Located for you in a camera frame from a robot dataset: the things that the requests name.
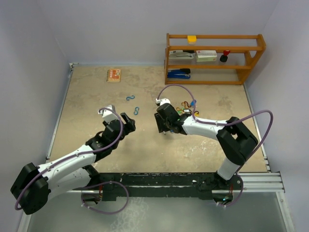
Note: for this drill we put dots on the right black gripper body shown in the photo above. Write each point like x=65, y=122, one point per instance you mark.
x=168, y=124

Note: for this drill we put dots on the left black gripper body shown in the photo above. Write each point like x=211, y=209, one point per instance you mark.
x=105, y=123

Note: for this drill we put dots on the orange S carabiner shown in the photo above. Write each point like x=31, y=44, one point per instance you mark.
x=185, y=105

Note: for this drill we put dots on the black tag key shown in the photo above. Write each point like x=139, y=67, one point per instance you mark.
x=187, y=111

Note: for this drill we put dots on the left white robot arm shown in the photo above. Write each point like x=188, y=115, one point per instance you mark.
x=36, y=185

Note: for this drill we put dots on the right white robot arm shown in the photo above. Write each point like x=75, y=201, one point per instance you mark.
x=235, y=139

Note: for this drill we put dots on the blue S carabiner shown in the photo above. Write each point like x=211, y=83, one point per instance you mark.
x=136, y=111

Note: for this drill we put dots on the teal S carabiner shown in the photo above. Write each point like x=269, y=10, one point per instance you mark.
x=130, y=97

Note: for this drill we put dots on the blue stapler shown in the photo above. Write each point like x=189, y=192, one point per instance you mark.
x=183, y=73

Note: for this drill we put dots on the small spiral notebook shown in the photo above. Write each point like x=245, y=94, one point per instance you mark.
x=113, y=76

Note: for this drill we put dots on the wooden shelf rack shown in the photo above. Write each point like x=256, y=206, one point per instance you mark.
x=239, y=53

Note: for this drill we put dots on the white stapler on shelf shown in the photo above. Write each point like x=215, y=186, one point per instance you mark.
x=181, y=54

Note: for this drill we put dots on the white cardboard box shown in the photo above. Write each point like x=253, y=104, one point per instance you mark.
x=206, y=55

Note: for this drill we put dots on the red black stamp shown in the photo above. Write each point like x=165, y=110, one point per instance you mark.
x=224, y=56

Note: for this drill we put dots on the yellow block on shelf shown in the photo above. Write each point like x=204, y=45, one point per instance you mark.
x=191, y=39

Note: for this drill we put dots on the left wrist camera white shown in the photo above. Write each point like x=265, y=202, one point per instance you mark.
x=108, y=113

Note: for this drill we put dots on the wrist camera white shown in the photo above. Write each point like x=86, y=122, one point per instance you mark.
x=108, y=113
x=161, y=101

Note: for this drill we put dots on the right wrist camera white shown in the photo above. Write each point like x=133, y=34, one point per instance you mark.
x=161, y=101

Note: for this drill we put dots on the black base frame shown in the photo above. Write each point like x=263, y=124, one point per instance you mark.
x=204, y=186

